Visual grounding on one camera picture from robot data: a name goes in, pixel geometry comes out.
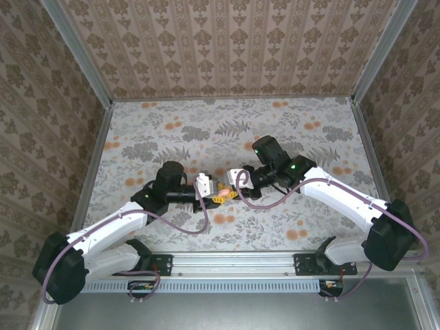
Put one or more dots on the small black connector module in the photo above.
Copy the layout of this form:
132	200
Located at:
331	287
141	288

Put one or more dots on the aluminium frame post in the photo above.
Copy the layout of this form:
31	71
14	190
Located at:
79	58
385	51

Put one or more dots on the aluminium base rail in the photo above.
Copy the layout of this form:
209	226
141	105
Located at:
233	263

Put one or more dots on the grey metal sheet panel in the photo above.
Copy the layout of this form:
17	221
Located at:
233	313

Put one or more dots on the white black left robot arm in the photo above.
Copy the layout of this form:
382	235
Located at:
106	230

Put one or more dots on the pink soft toy object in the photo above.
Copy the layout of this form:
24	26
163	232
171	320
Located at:
224	192

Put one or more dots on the aluminium table side rail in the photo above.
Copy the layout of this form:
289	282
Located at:
96	161
371	154

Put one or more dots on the aluminium table back rail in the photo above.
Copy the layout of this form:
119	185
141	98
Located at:
233	98

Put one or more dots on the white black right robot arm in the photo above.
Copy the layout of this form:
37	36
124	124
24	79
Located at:
343	199

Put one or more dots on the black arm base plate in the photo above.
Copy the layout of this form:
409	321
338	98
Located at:
165	264
304	264

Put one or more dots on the floral patterned table cover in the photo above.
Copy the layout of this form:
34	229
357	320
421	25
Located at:
154	113

